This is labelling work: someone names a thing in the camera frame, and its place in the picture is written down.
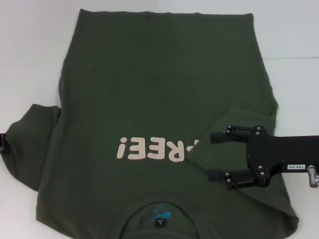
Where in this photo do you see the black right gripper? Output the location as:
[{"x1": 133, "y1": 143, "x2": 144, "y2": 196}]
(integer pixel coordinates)
[{"x1": 208, "y1": 125, "x2": 319, "y2": 191}]

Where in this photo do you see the dark green FREE! t-shirt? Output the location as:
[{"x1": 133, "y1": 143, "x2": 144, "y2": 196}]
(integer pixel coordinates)
[{"x1": 5, "y1": 8, "x2": 300, "y2": 239}]

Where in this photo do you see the right arm connector cable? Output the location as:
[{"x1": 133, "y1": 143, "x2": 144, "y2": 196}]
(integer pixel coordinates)
[{"x1": 307, "y1": 164, "x2": 319, "y2": 188}]

